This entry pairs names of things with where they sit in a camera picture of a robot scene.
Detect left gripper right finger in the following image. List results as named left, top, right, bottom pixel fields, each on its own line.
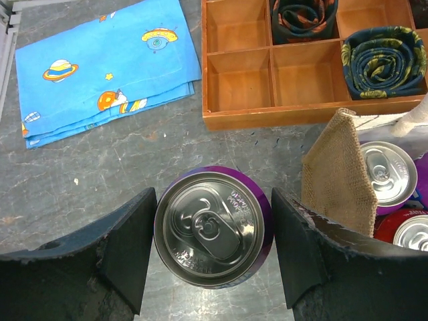
left=271, top=188, right=427, bottom=320

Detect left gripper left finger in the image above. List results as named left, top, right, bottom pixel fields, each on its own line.
left=1, top=187, right=157, bottom=320

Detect purple soda can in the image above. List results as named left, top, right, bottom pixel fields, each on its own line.
left=154, top=166, right=274, bottom=290
left=360, top=141, right=418, bottom=216
left=413, top=153, right=428, bottom=209

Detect canvas tote bag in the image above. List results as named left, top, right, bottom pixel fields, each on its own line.
left=302, top=98, right=427, bottom=237

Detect rolled green-pattern tie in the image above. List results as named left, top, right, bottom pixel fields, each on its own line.
left=341, top=25, right=427, bottom=100

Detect wooden compartment tray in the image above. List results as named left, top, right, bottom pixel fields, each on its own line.
left=201, top=1, right=427, bottom=130

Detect blue space-print cloth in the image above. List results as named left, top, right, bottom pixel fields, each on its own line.
left=15, top=0, right=201, bottom=148

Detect rolled dark tie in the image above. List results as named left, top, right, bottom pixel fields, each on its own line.
left=270, top=0, right=338, bottom=45

